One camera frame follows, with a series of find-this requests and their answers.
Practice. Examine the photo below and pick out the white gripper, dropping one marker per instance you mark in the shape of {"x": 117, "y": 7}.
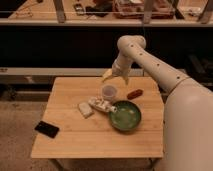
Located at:
{"x": 120, "y": 67}

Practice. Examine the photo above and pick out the red tray on shelf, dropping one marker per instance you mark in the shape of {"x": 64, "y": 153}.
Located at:
{"x": 136, "y": 8}

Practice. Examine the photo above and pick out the black device on shelf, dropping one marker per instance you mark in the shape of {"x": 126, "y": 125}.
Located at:
{"x": 79, "y": 9}

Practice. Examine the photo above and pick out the wooden table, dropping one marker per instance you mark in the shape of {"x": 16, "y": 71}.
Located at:
{"x": 94, "y": 137}

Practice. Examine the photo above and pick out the black rectangular eraser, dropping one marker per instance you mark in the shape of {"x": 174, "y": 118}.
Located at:
{"x": 47, "y": 129}

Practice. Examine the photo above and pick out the green round bowl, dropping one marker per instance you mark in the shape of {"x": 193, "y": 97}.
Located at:
{"x": 126, "y": 117}

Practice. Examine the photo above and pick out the brown oblong object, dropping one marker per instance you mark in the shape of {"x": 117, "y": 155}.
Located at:
{"x": 134, "y": 94}

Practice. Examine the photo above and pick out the white wrapped packet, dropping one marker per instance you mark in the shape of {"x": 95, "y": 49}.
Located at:
{"x": 101, "y": 105}

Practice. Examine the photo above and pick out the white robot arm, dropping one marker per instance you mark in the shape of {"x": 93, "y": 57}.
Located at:
{"x": 188, "y": 111}

